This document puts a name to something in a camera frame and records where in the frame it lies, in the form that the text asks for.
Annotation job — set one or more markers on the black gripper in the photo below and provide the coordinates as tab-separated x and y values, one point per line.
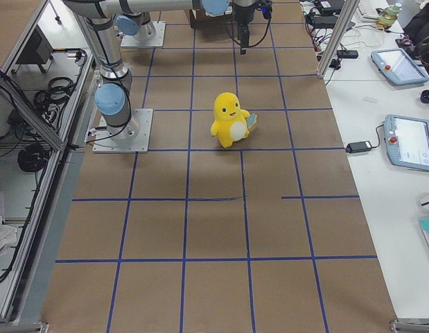
242	14

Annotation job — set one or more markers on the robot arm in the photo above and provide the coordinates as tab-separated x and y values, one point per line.
100	19
137	26

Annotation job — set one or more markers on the yellow plush dinosaur toy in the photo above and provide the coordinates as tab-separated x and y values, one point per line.
231	122

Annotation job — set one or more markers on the teach pendant tablet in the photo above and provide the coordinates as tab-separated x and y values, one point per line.
407	141
398	67

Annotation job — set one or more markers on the black power adapter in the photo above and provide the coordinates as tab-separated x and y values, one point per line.
358	147

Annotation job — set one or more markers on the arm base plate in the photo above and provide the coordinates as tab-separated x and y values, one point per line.
129	42
134	137

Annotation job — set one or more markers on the aluminium frame post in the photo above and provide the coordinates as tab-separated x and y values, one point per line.
339	30

